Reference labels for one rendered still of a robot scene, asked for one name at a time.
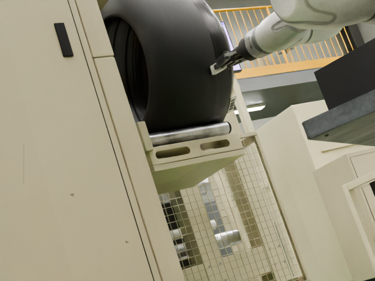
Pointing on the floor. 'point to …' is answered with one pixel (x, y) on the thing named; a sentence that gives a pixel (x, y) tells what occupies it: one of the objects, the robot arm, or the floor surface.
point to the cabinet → (334, 183)
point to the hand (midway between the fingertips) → (218, 67)
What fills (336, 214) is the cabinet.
